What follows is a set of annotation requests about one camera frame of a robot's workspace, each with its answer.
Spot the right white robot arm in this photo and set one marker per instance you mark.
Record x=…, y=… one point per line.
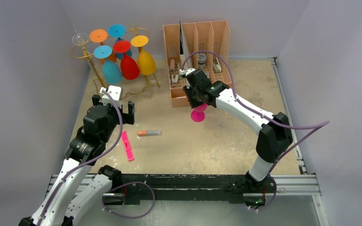
x=273, y=138

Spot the small white stapler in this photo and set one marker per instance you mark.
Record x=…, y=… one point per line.
x=216, y=65

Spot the round grey tin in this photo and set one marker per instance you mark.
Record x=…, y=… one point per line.
x=202, y=60

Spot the pink flat clip tool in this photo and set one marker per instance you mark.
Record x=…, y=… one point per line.
x=127, y=146

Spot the light blue wine glass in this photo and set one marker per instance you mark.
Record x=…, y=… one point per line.
x=111, y=71

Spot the clear wine glass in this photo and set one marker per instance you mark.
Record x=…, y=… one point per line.
x=80, y=39

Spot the yellow plastic wine glass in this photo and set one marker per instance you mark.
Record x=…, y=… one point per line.
x=145, y=61

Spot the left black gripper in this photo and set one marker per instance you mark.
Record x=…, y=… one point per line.
x=128, y=117

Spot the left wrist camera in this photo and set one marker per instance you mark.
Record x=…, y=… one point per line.
x=114, y=92

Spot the aluminium table frame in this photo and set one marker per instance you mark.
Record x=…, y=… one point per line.
x=285, y=185

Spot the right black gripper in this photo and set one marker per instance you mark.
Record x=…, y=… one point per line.
x=193, y=97

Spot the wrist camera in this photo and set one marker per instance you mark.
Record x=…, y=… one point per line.
x=114, y=92
x=183, y=73

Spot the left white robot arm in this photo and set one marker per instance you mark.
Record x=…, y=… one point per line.
x=62, y=206

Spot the red plastic wine glass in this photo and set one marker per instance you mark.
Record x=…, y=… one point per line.
x=128, y=65

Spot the white folder in organizer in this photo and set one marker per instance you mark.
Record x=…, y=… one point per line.
x=184, y=49

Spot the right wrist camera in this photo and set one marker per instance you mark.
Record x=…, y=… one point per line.
x=183, y=73

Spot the peach desk organizer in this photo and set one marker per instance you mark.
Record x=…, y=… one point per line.
x=211, y=38

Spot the orange grey marker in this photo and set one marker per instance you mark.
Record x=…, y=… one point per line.
x=143, y=133

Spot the magenta plastic wine glass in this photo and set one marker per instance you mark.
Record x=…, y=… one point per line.
x=198, y=115

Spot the dark blue wine glass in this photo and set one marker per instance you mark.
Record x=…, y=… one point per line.
x=117, y=31

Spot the orange plastic wine glass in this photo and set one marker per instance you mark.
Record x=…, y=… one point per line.
x=98, y=36

